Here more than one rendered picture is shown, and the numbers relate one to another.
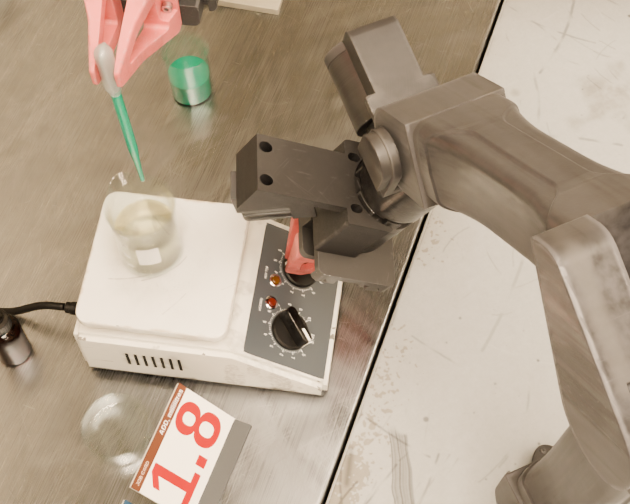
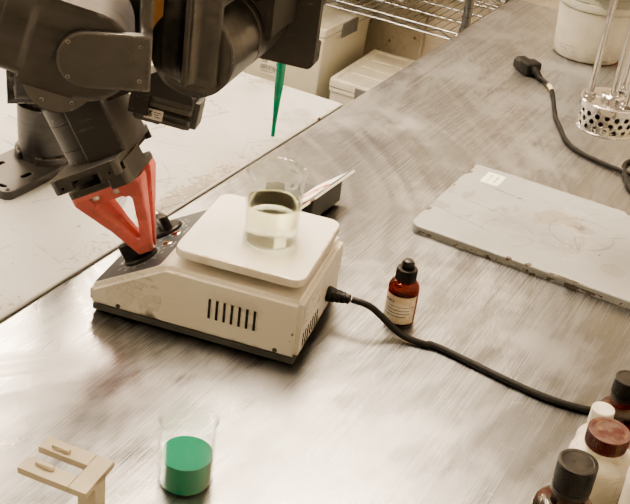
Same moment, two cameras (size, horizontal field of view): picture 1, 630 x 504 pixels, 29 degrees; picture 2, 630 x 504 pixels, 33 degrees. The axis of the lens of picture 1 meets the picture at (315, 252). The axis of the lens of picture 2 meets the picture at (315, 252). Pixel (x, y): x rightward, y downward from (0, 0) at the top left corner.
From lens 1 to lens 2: 1.34 m
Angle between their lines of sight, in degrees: 88
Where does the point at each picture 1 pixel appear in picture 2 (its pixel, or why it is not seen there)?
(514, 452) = (26, 202)
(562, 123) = not seen: outside the picture
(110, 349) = not seen: hidden behind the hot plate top
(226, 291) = (214, 210)
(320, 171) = not seen: hidden behind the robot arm
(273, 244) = (159, 257)
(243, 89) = (122, 466)
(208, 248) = (220, 233)
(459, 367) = (34, 241)
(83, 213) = (329, 394)
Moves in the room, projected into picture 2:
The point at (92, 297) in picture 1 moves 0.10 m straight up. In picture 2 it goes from (324, 228) to (338, 128)
